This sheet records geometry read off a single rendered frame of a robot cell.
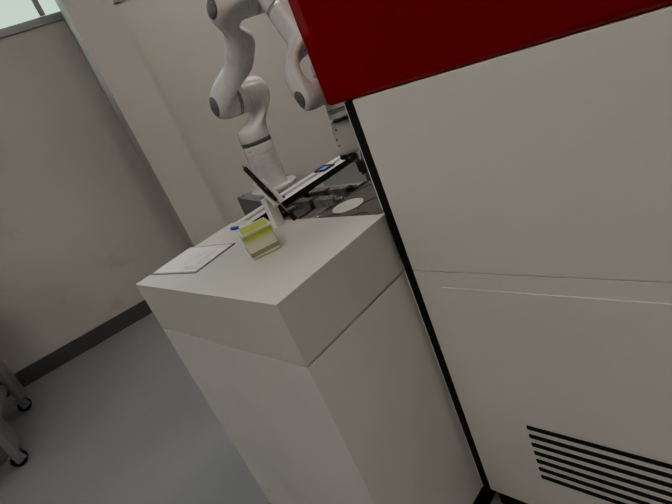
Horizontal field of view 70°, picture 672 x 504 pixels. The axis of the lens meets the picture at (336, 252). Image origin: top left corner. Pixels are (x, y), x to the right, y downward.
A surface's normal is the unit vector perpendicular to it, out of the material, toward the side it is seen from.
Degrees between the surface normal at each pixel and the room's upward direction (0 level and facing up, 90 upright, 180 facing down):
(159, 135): 90
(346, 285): 90
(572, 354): 90
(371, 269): 90
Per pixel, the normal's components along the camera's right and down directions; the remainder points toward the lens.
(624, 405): -0.61, 0.51
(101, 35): 0.51, 0.15
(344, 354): 0.70, 0.01
